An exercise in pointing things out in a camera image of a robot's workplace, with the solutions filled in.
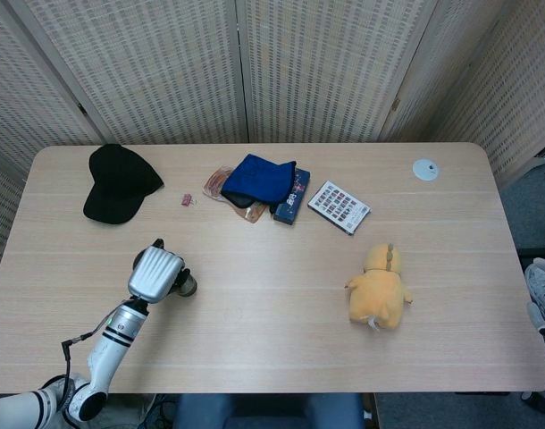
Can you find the dark blue printed box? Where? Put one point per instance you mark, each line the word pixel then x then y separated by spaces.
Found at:
pixel 290 206

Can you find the black baseball cap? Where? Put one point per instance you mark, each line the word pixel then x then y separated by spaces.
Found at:
pixel 116 183

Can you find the yellow plush toy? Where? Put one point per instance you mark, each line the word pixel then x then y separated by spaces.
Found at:
pixel 377 290

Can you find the woven folding screen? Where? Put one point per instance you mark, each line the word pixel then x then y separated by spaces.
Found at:
pixel 165 67

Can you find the black metal table foot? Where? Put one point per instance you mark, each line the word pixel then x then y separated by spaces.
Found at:
pixel 534 398

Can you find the pink binder clip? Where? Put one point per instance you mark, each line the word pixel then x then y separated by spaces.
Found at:
pixel 186 200

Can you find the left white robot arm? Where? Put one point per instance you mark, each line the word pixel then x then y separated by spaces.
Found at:
pixel 116 339

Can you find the brass screen hinge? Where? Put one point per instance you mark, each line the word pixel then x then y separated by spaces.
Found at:
pixel 396 105

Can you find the black soft case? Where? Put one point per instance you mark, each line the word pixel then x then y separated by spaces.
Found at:
pixel 239 201

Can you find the left silver and black robot hand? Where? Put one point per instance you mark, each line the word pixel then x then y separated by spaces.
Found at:
pixel 154 275

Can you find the small dark cup, white inside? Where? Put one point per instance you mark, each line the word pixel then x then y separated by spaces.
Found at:
pixel 192 286

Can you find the orange snack packet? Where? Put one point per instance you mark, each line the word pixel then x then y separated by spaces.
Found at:
pixel 213 185

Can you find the blue fabric pouch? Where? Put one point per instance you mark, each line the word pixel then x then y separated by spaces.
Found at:
pixel 259 179

